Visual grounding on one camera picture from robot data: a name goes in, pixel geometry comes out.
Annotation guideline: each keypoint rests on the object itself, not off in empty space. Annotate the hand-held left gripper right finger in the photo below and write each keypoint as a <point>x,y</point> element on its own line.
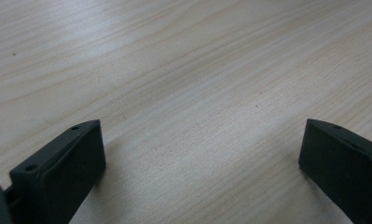
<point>345,168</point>

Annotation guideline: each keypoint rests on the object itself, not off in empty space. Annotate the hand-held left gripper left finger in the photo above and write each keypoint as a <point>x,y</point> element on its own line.
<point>65,174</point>

